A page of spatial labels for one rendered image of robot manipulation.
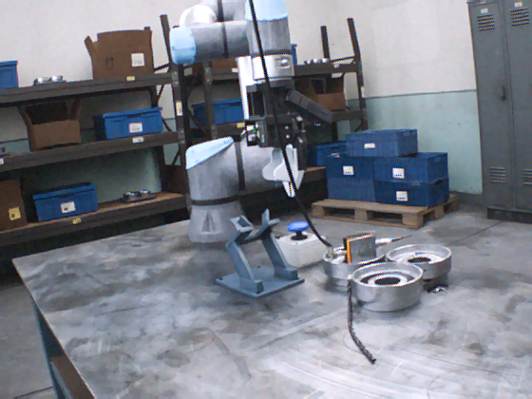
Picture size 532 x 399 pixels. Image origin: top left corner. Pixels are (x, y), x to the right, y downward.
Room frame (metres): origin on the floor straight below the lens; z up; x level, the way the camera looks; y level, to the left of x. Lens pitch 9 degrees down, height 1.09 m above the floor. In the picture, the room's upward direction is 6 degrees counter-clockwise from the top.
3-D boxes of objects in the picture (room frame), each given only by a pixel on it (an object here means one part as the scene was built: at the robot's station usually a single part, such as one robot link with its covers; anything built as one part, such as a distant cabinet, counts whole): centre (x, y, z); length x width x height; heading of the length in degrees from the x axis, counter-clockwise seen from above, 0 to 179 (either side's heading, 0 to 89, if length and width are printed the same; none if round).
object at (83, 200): (3.97, 1.63, 0.56); 0.52 x 0.38 x 0.22; 120
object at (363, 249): (0.80, -0.15, 0.85); 0.05 x 0.02 x 0.04; 111
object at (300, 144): (0.92, -0.07, 1.02); 0.05 x 0.02 x 0.09; 32
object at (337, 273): (0.81, -0.14, 0.82); 0.10 x 0.10 x 0.04
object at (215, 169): (1.23, 0.11, 0.97); 0.13 x 0.12 x 0.14; 95
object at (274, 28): (0.93, -0.04, 1.24); 0.09 x 0.08 x 0.11; 5
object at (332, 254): (0.82, -0.17, 0.85); 0.17 x 0.02 x 0.04; 111
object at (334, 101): (5.47, -0.72, 1.19); 0.45 x 0.40 x 0.37; 118
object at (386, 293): (0.69, -0.17, 0.82); 0.10 x 0.10 x 0.04
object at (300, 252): (0.95, -0.06, 0.82); 0.08 x 0.07 x 0.05; 33
